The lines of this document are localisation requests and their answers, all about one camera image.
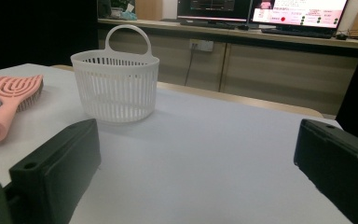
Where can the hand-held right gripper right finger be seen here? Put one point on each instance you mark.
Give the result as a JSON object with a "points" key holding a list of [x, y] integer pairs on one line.
{"points": [[341, 168]]}

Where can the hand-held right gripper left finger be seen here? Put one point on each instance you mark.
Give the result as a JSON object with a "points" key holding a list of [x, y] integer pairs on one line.
{"points": [[59, 168]]}

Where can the pink hairbrush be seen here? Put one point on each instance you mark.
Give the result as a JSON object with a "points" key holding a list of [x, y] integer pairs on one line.
{"points": [[3, 115]]}

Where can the beige cabinet counter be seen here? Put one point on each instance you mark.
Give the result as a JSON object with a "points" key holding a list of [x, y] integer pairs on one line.
{"points": [[276, 71]]}

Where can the black computer mouse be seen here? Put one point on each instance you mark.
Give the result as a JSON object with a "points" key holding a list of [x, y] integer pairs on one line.
{"points": [[341, 36], [243, 27]]}

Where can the white table sheet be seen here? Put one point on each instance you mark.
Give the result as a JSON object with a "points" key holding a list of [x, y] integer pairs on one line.
{"points": [[199, 149]]}

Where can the black keyboard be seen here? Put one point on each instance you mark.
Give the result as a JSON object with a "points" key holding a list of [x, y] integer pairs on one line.
{"points": [[206, 24], [296, 32]]}

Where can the bright screen computer monitor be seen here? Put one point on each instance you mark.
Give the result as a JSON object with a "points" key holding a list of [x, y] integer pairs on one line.
{"points": [[298, 12]]}

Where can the blue tissue pack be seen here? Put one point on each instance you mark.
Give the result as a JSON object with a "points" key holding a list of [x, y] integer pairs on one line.
{"points": [[127, 14]]}

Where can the brown wooden box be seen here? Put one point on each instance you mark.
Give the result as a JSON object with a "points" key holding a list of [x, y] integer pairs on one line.
{"points": [[149, 9]]}

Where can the dark screen computer monitor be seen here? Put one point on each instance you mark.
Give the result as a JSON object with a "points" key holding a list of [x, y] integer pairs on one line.
{"points": [[214, 7]]}

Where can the white wall outlet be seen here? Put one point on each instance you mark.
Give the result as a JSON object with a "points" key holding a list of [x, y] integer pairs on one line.
{"points": [[202, 45]]}

